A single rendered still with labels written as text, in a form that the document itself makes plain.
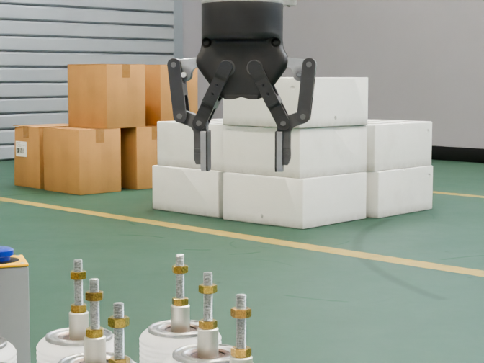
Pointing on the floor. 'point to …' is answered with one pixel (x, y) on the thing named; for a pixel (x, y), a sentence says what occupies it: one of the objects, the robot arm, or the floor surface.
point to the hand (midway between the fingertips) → (242, 157)
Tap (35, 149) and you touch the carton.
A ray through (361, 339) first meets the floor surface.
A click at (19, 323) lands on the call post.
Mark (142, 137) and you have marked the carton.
